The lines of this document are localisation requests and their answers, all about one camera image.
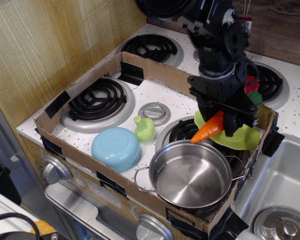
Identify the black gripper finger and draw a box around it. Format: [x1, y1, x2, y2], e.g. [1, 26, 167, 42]
[223, 111, 246, 137]
[199, 101, 222, 122]

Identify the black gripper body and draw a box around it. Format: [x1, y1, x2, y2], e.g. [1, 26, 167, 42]
[187, 59, 258, 128]

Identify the orange toy carrot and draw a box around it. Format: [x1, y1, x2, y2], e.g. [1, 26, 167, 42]
[190, 90, 264, 144]

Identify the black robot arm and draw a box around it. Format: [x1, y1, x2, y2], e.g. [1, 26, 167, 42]
[136, 0, 258, 137]

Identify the lime green plate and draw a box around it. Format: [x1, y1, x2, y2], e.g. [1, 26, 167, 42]
[194, 111, 260, 150]

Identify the red and yellow toy fruit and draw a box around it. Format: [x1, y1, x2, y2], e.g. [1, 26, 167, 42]
[245, 75, 259, 95]

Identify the front right black burner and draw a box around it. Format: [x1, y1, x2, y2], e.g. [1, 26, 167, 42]
[169, 118, 199, 143]

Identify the black burner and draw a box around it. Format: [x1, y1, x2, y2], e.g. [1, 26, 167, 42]
[68, 77, 127, 121]
[247, 62, 283, 102]
[118, 34, 179, 63]
[169, 118, 199, 143]

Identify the back right black burner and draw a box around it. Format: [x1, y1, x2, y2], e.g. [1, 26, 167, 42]
[247, 62, 283, 102]

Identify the grey centre stove knob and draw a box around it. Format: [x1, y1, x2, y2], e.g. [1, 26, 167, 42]
[138, 102, 171, 127]

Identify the grey stove knob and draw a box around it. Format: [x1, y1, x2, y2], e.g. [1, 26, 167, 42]
[193, 50, 200, 63]
[138, 102, 171, 127]

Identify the grey back stove knob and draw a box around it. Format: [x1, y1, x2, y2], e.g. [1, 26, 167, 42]
[193, 50, 200, 63]

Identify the green toy broccoli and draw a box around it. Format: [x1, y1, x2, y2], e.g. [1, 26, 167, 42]
[134, 115, 155, 142]

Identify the stainless steel pot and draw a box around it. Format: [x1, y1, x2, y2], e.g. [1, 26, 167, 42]
[146, 140, 250, 210]

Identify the stainless steel sink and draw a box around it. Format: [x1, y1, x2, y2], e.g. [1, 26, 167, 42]
[234, 134, 300, 240]

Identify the back left black burner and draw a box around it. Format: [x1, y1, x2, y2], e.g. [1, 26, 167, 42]
[118, 34, 179, 63]

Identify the light blue upturned bowl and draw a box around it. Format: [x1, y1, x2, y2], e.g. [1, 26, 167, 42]
[91, 127, 141, 173]

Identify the front left black burner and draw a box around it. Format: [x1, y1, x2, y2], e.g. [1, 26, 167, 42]
[68, 77, 127, 121]

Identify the silver sink drain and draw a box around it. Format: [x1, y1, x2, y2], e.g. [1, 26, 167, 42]
[251, 206, 300, 240]

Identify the cardboard fence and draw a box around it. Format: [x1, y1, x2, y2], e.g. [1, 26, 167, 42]
[34, 52, 278, 240]

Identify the silver right oven knob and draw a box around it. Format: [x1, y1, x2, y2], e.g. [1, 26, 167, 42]
[136, 213, 174, 240]

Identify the silver oven knob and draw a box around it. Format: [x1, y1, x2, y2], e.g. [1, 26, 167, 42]
[42, 155, 72, 185]
[136, 213, 174, 240]

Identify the silver left oven knob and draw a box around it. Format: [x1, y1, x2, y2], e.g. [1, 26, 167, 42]
[42, 155, 72, 185]

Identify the orange yellow cloth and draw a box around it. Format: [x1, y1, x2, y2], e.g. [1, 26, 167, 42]
[34, 220, 55, 236]

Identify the silver oven door handle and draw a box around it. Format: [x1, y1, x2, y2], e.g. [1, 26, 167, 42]
[45, 183, 122, 240]

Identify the black cable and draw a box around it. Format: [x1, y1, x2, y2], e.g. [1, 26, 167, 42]
[0, 212, 40, 240]

